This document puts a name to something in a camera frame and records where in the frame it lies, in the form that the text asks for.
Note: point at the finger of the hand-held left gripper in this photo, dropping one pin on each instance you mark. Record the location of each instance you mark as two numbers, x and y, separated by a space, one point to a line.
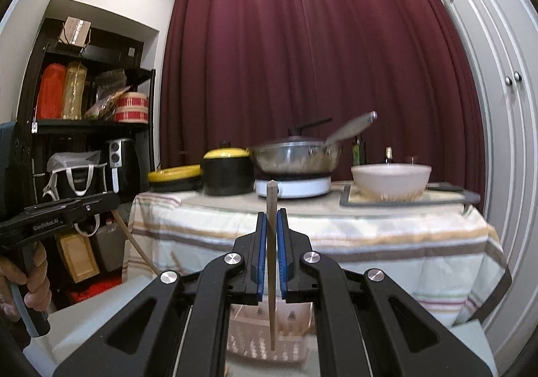
105 202

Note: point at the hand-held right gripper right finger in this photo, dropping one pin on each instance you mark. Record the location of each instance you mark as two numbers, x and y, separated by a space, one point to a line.
283 259

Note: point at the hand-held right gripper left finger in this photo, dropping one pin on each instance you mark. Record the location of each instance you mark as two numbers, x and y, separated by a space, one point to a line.
261 259

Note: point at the slender wooden chopstick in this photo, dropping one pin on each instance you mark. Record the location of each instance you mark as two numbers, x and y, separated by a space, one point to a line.
272 200
134 240

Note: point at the white perforated plastic basket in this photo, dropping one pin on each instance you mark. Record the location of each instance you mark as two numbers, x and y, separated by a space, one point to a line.
290 335

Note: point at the person's left hand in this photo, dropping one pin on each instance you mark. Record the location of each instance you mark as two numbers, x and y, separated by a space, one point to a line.
37 288

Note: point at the black tote bag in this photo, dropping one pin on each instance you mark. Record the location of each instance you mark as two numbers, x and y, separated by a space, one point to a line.
71 179

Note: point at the dark grey bin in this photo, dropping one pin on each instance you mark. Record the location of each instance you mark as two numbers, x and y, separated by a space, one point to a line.
107 246

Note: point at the black air fryer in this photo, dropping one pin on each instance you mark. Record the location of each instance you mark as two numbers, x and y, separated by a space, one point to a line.
120 158

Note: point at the wooden box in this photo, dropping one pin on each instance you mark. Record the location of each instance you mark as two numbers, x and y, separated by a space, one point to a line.
77 257

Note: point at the beige table mat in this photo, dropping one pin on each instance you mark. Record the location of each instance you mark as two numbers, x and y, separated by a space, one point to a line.
227 201

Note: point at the flat yellow-lidded black pan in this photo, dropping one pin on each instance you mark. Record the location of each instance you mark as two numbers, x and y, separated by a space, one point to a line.
172 181

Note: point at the white induction cooker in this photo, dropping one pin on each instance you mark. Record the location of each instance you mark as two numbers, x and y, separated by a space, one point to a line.
302 188

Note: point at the black shelf rack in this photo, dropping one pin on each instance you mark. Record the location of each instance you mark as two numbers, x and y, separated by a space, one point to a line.
84 126

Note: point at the red fabric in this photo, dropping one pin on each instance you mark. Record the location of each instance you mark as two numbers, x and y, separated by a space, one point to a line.
94 291

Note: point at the black pot with yellow lid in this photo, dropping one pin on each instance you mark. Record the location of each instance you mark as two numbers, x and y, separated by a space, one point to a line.
227 177

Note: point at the striped tablecloth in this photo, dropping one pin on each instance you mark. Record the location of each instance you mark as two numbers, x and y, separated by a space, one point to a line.
378 234

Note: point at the red striped round tin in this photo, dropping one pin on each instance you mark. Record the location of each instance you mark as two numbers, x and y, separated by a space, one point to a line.
131 108

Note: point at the steel frying pan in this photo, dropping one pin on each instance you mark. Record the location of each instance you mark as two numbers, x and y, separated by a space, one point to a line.
290 160

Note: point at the plastic snack packets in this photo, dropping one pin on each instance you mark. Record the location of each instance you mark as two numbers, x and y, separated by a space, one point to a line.
105 99

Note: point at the pale grey table mat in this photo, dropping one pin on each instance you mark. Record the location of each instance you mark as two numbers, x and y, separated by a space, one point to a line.
96 318

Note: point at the gold mesh bag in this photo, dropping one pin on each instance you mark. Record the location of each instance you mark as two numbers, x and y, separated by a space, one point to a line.
75 89

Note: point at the red mesh bag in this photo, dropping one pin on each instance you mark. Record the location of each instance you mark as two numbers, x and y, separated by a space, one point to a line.
50 91

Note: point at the green oil bottle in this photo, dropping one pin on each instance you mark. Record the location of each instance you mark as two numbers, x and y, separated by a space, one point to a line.
356 154

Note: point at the white bowl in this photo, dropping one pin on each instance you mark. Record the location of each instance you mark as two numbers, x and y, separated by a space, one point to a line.
391 181

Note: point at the dark bottle with gold top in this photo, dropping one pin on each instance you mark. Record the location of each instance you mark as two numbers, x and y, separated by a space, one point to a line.
389 156

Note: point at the dark grey cutting board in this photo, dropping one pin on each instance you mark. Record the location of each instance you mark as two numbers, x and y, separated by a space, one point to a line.
445 199

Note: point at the brown paper bag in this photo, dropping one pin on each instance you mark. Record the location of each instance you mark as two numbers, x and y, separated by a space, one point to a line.
75 32

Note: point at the maroon curtain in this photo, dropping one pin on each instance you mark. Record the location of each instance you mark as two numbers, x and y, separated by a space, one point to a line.
315 45

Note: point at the white wardrobe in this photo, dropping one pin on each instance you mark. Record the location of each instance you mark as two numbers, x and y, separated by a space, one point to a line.
496 150

